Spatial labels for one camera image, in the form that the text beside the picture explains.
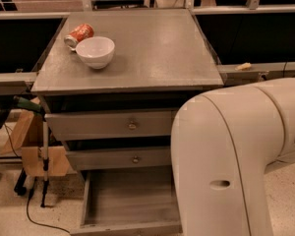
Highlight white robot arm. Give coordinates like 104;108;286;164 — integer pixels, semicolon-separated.
171;78;295;236

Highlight grey top drawer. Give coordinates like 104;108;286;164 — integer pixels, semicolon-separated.
45;109;176;141

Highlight grey drawer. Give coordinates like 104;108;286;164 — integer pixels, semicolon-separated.
45;109;176;141
71;166;182;236
66;147;171;171

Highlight grey drawer cabinet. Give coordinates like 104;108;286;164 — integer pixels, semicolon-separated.
31;9;224;182

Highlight grey middle drawer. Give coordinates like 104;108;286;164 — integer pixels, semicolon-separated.
66;147;171;171

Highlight grey bottom drawer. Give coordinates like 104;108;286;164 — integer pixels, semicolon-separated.
71;166;182;236

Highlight white ceramic bowl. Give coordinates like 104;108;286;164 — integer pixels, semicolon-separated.
76;36;115;69

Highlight orange soda can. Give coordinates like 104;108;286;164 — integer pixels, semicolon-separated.
64;24;94;49

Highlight small foam scrap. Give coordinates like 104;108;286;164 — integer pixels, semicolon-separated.
235;62;252;71

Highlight brown cardboard box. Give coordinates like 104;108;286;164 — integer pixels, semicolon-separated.
1;110;70;177

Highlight tripod stand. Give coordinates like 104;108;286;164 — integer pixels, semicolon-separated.
40;120;49;207

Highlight green handled tool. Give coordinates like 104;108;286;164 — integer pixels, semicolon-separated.
13;95;43;113

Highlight black floor cable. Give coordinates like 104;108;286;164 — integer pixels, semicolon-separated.
26;187;72;235

